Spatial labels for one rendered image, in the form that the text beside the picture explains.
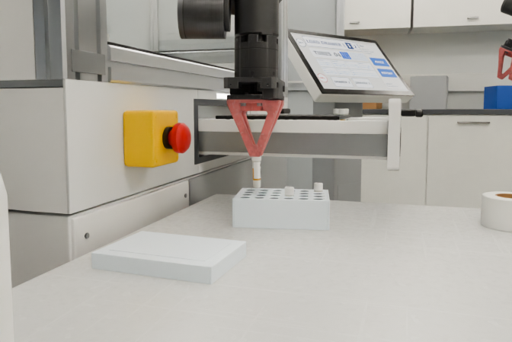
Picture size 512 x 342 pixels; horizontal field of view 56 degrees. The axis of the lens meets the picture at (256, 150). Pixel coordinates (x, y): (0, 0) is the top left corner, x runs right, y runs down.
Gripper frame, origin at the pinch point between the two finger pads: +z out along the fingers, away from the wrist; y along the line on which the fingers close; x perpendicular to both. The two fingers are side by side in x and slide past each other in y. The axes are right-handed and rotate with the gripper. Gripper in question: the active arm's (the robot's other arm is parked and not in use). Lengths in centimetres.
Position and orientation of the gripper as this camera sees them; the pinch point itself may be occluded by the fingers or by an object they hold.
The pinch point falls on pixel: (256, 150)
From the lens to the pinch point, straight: 63.2
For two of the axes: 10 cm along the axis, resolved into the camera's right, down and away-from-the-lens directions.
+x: 9.9, 0.2, -1.7
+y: -1.7, 0.7, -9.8
